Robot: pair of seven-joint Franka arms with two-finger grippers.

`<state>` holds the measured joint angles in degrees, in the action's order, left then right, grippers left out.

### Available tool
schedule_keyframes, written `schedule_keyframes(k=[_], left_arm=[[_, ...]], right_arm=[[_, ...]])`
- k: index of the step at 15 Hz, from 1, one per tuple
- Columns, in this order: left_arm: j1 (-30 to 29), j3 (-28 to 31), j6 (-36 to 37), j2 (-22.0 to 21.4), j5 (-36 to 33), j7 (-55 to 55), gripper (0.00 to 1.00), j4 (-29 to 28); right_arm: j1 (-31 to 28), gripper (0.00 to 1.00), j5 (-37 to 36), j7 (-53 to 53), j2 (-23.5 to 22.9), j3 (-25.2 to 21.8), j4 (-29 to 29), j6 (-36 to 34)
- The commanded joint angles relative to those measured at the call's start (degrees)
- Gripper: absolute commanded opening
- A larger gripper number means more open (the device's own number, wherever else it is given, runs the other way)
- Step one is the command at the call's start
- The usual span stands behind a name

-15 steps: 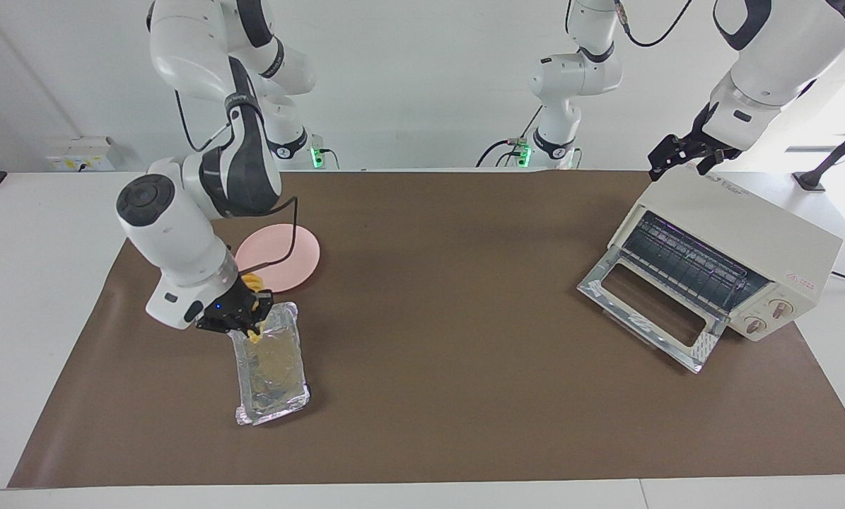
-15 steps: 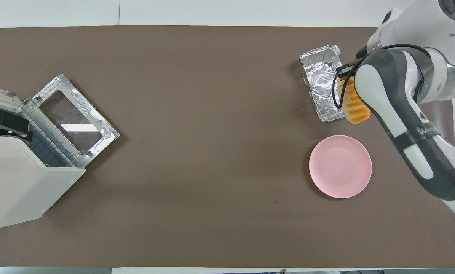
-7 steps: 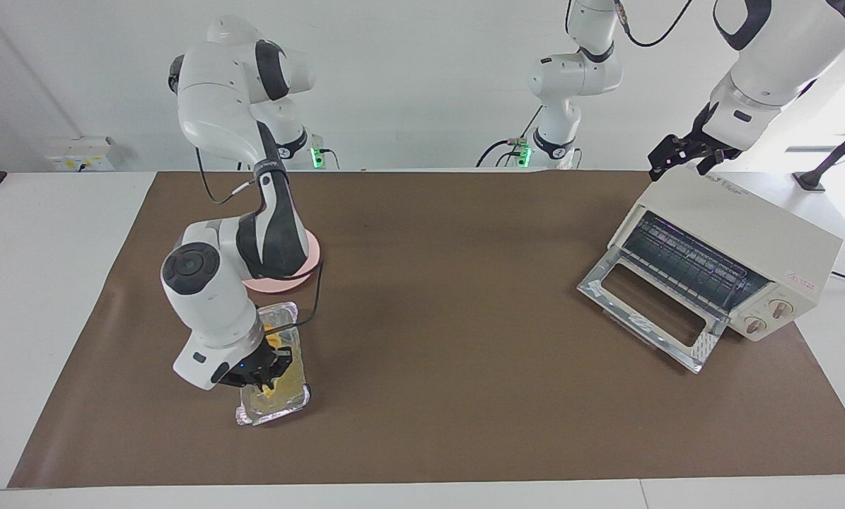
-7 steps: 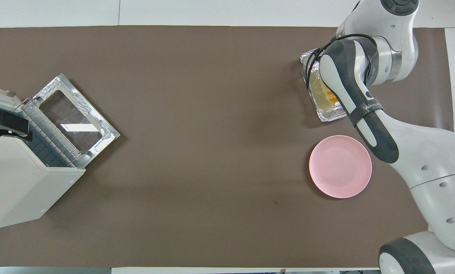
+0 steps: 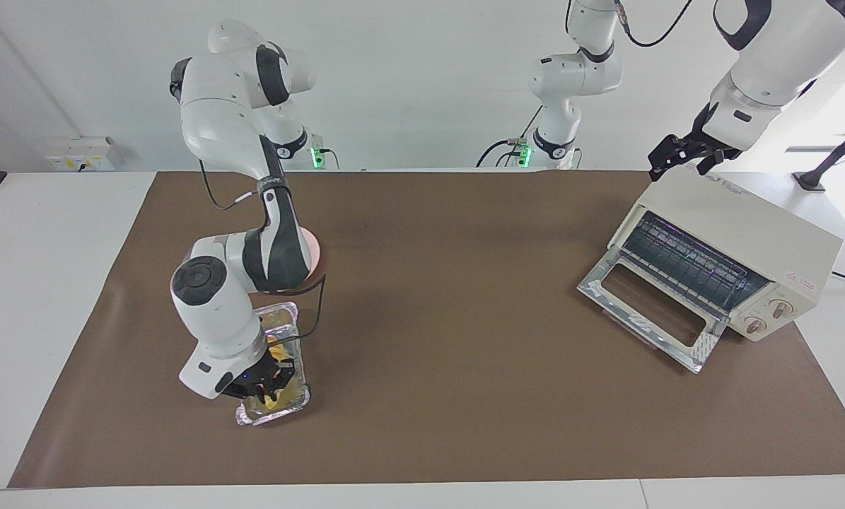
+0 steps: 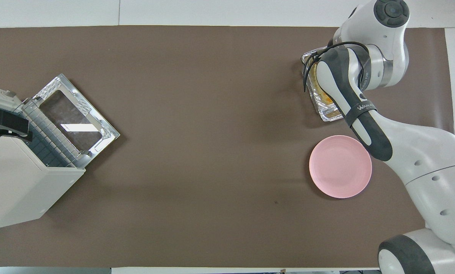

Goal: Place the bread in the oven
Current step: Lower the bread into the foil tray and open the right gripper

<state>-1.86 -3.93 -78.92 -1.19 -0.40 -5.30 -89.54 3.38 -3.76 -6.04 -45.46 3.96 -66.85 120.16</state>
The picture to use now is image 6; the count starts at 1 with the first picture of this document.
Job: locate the aluminium foil tray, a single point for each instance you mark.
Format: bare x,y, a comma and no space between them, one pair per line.
332,114

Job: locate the brown table mat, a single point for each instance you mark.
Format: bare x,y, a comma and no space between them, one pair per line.
212,152

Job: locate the cream toaster oven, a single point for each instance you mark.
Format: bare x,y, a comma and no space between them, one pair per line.
18,182

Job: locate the striped orange bread roll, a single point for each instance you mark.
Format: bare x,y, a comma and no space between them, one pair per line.
328,99

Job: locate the glass oven door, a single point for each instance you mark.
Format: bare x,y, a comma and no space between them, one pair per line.
71,114

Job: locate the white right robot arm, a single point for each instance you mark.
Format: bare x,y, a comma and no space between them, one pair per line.
433,167

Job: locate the pink round plate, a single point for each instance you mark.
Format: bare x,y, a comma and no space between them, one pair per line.
337,167

